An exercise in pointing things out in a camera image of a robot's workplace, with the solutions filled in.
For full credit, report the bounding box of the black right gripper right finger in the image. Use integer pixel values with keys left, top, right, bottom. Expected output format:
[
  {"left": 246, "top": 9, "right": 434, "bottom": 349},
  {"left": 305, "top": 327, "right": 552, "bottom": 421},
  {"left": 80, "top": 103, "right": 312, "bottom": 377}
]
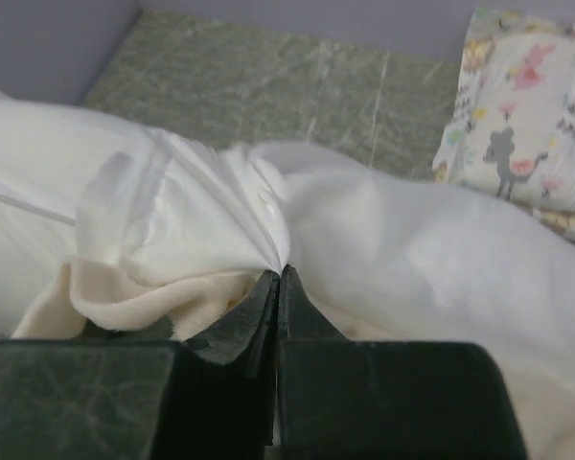
[{"left": 277, "top": 267, "right": 527, "bottom": 459}]

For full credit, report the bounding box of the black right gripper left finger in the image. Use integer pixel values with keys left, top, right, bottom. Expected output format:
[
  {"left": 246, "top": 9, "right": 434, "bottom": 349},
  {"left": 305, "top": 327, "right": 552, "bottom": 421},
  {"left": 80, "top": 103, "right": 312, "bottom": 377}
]
[{"left": 0, "top": 272, "right": 279, "bottom": 459}]

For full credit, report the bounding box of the grey and cream ruffled pillowcase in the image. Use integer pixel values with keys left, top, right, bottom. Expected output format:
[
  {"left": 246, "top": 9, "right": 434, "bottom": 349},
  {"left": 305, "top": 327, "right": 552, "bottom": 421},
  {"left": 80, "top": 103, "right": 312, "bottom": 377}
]
[{"left": 14, "top": 129, "right": 575, "bottom": 459}]

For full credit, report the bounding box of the white pillow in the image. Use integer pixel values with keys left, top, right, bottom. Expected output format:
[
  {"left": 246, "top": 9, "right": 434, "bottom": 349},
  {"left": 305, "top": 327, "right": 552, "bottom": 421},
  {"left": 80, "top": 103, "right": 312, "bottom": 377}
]
[{"left": 0, "top": 93, "right": 195, "bottom": 339}]

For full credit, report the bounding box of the animal print pillow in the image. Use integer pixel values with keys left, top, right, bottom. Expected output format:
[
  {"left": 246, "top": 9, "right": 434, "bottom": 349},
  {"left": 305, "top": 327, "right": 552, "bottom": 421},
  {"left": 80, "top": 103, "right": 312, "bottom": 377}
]
[{"left": 432, "top": 8, "right": 575, "bottom": 242}]

